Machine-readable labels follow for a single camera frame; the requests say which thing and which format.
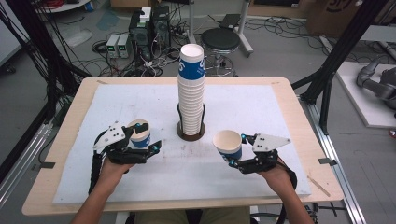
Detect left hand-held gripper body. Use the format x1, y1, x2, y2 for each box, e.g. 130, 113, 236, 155
92, 120, 157, 165

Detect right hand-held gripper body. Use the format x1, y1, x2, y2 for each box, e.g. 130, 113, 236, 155
238, 133, 292, 175

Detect blue banded paper cup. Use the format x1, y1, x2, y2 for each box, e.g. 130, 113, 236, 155
127, 119, 152, 149
212, 130, 244, 161

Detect dark wire cup holder stand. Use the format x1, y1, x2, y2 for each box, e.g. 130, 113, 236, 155
176, 103, 206, 142

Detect stack of white paper cups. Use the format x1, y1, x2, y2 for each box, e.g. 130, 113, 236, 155
177, 43, 207, 136

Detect person's left hand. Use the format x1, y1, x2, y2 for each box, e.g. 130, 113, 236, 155
100, 157, 135, 189

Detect person's right hand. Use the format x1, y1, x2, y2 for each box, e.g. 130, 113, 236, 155
257, 158, 294, 194

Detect wooden table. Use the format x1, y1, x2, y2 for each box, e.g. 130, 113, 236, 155
21, 77, 345, 217

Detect thin wooden stick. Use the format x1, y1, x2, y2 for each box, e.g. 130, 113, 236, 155
306, 175, 332, 198

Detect person's legs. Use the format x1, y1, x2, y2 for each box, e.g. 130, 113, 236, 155
134, 206, 251, 224

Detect grey bench power supply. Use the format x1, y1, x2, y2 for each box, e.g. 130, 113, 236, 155
105, 33, 121, 59
117, 33, 133, 60

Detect black computer tower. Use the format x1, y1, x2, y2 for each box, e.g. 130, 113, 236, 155
128, 7, 154, 49
151, 5, 172, 49

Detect white floor platform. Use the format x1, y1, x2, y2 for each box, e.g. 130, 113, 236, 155
335, 61, 396, 130

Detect black round stool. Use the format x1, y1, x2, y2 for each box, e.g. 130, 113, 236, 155
200, 27, 241, 77

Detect cardboard box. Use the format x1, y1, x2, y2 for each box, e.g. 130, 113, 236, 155
305, 0, 369, 39

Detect white cabinet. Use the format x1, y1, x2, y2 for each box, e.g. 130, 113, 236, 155
0, 0, 30, 67

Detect tangle of floor cables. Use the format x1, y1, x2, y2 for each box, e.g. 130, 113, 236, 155
91, 39, 182, 78

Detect dark metal bracket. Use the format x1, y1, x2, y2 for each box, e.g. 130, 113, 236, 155
31, 161, 56, 172
318, 157, 338, 167

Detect aluminium rail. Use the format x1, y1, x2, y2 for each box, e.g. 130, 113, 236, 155
0, 121, 54, 209
299, 95, 368, 224

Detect long loose floor cables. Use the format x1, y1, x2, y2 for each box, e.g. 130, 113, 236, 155
245, 16, 329, 41

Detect black metal frame stand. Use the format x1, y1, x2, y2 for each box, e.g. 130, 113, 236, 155
5, 0, 92, 117
291, 0, 390, 135

